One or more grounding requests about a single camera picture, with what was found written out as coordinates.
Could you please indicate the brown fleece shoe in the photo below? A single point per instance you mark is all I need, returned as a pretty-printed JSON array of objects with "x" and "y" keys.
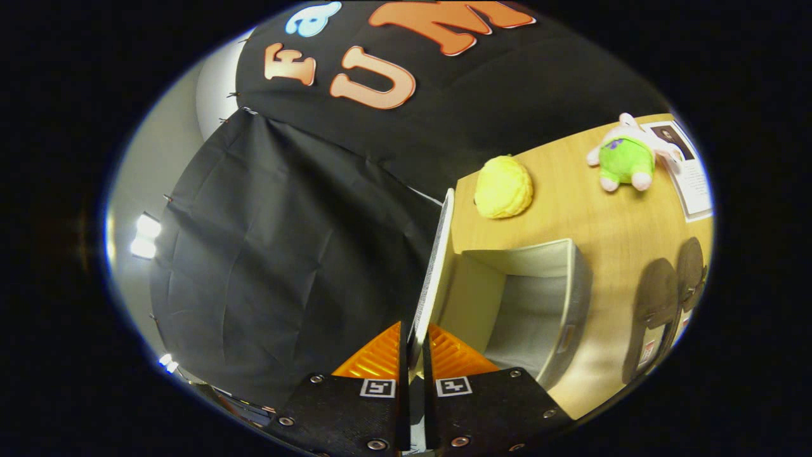
[
  {"x": 656, "y": 298},
  {"x": 691, "y": 266}
]

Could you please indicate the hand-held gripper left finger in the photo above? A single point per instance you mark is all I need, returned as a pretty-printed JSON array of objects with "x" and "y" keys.
[{"x": 404, "y": 419}]

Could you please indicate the yellow plush bun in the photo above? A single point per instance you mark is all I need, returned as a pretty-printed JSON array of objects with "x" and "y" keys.
[{"x": 504, "y": 187}]

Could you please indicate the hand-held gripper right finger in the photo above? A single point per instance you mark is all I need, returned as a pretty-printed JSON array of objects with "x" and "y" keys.
[{"x": 429, "y": 412}]

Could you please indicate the pink plush toy green clothes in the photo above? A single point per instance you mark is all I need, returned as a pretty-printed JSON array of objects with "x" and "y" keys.
[{"x": 625, "y": 158}]

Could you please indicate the white book with portrait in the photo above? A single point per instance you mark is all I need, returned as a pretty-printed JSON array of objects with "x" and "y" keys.
[{"x": 694, "y": 184}]

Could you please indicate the grey fabric storage box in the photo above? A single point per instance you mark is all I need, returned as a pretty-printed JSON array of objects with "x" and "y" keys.
[{"x": 539, "y": 298}]

